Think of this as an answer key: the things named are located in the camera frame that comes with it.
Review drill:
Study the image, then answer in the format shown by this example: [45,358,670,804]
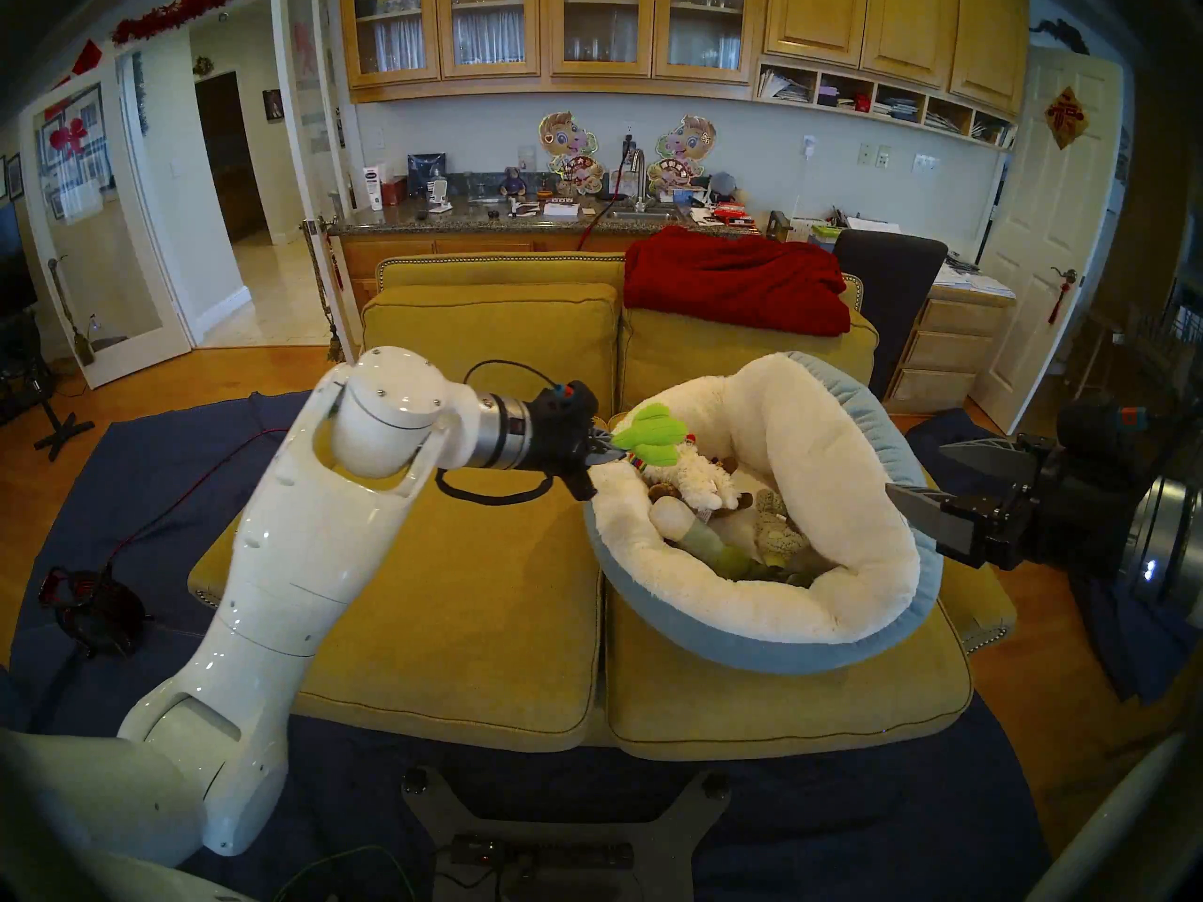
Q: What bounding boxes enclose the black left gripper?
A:
[526,380,629,503]

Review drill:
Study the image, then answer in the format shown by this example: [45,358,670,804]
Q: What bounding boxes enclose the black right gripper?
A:
[883,395,1159,572]

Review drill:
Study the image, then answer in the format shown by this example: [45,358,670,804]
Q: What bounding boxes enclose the green cactus plush toy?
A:
[611,402,690,468]

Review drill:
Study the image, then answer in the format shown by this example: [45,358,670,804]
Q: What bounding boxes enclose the brown reindeer plush toy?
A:
[647,456,755,518]

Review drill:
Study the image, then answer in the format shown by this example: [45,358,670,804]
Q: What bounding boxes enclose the white lamb plush toy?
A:
[628,440,743,513]

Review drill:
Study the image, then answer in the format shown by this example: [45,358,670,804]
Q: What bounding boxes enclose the white green bottle plush toy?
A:
[647,496,809,586]

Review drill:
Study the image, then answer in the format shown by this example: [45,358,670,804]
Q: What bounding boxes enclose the grey spotted plush toy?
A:
[750,490,817,577]

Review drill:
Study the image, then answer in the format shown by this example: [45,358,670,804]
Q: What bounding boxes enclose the white blue dog bed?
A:
[583,350,945,676]

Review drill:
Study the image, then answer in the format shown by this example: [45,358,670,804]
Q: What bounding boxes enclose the yellow sofa back cushion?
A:
[362,283,621,420]
[617,306,880,412]

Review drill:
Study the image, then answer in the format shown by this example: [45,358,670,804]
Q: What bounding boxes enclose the wooden drawer desk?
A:
[883,285,1018,417]

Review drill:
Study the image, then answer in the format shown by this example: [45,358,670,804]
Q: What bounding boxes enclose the stack of papers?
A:
[932,259,1018,300]

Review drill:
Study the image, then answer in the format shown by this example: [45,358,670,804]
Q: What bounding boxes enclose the yellow sofa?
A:
[188,252,1018,762]

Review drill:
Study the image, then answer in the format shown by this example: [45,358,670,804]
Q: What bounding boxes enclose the red blanket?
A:
[623,225,851,337]

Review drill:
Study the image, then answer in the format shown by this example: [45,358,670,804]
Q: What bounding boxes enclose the black office chair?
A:
[833,229,950,401]

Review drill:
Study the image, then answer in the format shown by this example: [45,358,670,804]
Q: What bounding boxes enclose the yellow sofa seat cushion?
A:
[223,412,610,753]
[606,412,974,762]

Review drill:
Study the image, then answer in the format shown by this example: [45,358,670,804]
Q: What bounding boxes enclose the blue crumpled cloth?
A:
[1071,571,1199,706]

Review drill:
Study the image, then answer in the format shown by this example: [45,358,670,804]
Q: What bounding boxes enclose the white panel door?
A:
[968,45,1126,436]

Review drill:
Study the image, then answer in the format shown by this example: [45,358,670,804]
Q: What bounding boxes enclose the granite top kitchen counter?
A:
[329,195,762,347]

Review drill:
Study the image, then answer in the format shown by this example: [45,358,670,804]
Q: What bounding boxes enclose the dark blue floor cloth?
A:
[0,385,1052,902]

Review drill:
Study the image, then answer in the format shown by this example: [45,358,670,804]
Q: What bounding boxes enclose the red diamond door decoration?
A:
[1045,85,1089,151]

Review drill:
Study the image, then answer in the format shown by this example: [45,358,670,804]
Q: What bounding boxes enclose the white french door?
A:
[271,0,363,380]
[19,53,194,389]

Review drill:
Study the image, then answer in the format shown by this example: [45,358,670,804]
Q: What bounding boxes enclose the black floor stand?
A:
[0,313,97,462]

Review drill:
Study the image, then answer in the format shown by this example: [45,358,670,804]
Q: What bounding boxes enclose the red tinsel garland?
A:
[111,0,272,46]

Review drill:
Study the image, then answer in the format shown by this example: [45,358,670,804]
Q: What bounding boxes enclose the black television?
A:
[0,200,39,323]

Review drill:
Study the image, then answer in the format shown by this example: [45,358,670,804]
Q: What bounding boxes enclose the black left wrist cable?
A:
[434,359,565,507]

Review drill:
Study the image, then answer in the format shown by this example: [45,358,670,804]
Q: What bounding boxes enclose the hanging rope tassel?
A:
[301,217,353,365]

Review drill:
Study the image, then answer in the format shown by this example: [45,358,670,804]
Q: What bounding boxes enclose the cartoon boy wall decoration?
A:
[539,111,604,196]

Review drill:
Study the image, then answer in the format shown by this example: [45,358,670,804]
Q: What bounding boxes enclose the cartoon girl wall decoration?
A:
[648,115,717,196]

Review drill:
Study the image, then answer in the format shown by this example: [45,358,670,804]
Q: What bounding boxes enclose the red floor cable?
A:
[99,427,288,572]

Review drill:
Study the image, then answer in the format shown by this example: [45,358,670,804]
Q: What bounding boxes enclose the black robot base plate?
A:
[402,767,732,902]

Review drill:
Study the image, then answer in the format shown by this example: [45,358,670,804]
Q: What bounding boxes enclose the black wall ornament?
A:
[1029,19,1091,57]

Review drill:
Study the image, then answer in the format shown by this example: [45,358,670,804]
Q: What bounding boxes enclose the green cable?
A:
[273,846,419,902]

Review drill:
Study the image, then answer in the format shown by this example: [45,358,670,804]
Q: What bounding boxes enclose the wooden wall cabinets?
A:
[338,0,1030,149]

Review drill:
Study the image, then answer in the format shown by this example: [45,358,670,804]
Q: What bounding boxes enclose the black red cable reel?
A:
[38,565,147,657]

